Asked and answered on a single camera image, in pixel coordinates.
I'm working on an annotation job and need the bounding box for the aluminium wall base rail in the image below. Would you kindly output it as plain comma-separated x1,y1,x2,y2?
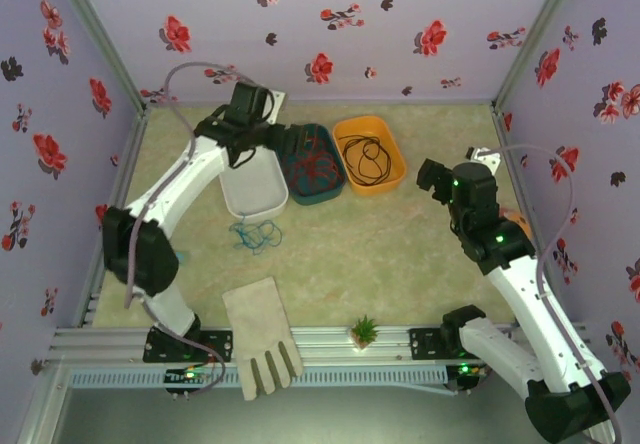
142,97,499,111

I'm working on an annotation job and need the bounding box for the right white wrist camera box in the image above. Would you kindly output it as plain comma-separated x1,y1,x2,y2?
466,146,504,171

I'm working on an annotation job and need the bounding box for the orange fish toy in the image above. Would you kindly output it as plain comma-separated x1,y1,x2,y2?
497,206,532,239

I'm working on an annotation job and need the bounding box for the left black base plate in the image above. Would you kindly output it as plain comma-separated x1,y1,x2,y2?
143,329,234,364

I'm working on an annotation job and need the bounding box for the aluminium mounting rail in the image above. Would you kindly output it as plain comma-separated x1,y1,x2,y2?
48,321,599,365

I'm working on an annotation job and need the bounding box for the dark teal plastic bin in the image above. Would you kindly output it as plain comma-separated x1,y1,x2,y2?
273,122,347,207

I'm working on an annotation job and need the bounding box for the arm grey hose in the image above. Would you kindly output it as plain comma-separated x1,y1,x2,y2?
123,62,259,400
487,143,624,444

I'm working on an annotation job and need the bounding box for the left arm grey hose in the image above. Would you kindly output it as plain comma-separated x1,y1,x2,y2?
123,62,259,400

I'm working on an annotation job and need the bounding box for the white slotted cable duct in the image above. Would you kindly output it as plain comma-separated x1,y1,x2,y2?
66,366,450,391

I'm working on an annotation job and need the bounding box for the aluminium side rail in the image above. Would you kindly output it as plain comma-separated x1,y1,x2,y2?
492,106,571,323
77,108,151,328

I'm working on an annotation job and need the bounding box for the right arm grey hose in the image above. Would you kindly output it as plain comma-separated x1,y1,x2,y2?
487,143,624,444

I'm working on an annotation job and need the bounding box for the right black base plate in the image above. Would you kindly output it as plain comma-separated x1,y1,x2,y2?
408,327,501,361

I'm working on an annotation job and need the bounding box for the orange plastic bin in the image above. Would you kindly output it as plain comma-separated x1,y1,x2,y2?
329,114,407,197

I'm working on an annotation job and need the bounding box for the left controller circuit board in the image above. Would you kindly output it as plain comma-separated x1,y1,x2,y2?
163,366,214,401

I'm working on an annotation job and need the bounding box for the right controller circuit board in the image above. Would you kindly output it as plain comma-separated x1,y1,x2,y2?
446,361,490,396

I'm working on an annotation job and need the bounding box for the small green potted plant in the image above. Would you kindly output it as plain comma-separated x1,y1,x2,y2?
349,313,380,350

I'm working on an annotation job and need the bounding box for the aluminium corner post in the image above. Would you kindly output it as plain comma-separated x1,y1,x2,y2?
491,0,587,111
45,0,151,114

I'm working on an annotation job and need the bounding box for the beige work glove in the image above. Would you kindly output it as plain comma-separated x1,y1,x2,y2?
221,276,305,403

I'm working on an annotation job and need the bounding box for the controller circuit board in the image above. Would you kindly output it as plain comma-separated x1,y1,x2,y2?
163,366,214,401
446,361,490,396

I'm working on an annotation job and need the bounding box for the thin blue cable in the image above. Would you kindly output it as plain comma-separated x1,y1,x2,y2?
228,212,284,256

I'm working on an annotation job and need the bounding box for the white plastic bin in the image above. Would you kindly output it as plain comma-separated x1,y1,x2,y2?
219,151,290,226

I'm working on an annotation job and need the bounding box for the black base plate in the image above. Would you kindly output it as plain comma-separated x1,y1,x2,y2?
143,329,234,364
408,327,501,361

